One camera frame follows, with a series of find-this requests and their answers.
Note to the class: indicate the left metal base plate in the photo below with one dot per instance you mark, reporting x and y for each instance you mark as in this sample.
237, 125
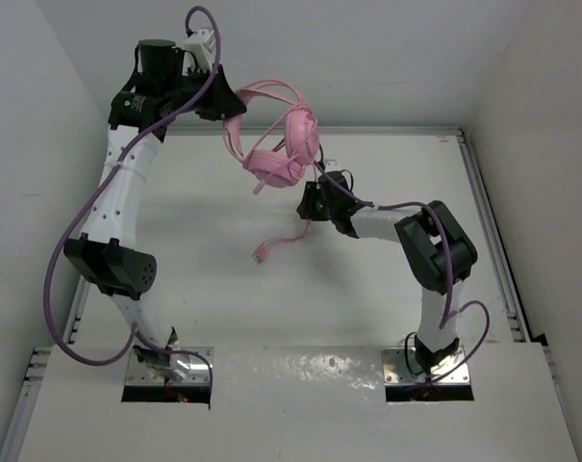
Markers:
147, 367

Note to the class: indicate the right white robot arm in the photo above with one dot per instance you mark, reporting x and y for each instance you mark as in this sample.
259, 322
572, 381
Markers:
438, 251

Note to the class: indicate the pink wired headphones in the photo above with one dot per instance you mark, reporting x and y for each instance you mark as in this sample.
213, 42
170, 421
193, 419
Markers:
288, 147

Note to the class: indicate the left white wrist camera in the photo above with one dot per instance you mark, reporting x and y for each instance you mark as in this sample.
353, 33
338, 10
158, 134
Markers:
201, 46

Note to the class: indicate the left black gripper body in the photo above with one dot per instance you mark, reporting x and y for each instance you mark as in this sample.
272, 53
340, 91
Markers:
177, 90

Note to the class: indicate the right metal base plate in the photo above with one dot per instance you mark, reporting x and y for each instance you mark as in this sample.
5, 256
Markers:
401, 369

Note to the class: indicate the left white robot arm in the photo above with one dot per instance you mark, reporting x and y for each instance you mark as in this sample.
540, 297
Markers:
105, 251

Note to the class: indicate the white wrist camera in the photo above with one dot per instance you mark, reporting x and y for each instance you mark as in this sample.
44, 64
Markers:
201, 46
331, 165

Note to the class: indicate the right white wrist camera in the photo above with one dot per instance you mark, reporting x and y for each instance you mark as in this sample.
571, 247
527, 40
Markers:
331, 165

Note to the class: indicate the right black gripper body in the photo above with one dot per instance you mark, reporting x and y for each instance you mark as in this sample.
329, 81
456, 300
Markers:
325, 210

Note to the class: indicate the metal base plate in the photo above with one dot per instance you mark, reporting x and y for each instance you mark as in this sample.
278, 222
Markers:
401, 369
147, 367

